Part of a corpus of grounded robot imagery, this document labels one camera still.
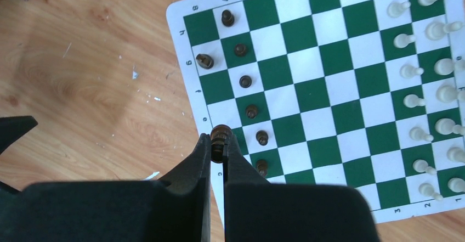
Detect dark chess piece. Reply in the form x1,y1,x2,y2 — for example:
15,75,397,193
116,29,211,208
239,75,252,88

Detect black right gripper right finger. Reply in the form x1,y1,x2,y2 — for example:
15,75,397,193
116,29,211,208
223,135,379,241

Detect white pawn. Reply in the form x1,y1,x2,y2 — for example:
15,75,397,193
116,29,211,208
418,183,443,201
403,94,426,108
399,64,424,78
412,159,437,175
393,33,416,48
409,127,434,142
387,1,411,18

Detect dark knight piece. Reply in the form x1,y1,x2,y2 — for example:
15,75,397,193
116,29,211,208
196,53,214,69

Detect green white chess mat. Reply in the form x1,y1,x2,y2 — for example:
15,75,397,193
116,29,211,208
166,0,464,223

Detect dark piece in tin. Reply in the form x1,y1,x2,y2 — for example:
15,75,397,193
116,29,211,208
210,125,233,164

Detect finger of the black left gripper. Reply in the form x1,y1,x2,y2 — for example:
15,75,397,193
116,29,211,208
1,116,38,153

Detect white horse knight piece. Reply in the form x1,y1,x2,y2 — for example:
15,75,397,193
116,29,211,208
447,177,465,193

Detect white bishop piece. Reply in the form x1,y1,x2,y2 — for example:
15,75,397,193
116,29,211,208
446,147,465,163
434,58,464,76

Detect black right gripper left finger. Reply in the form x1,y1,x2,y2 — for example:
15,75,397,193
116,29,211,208
1,134,211,241

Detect dark pawn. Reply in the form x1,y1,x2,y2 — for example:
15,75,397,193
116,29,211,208
221,9,235,27
234,43,248,57
256,130,269,146
245,104,258,119

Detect white queen piece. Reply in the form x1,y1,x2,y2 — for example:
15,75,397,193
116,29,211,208
436,85,464,103

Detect white king piece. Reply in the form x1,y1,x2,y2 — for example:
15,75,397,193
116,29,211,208
435,118,464,136

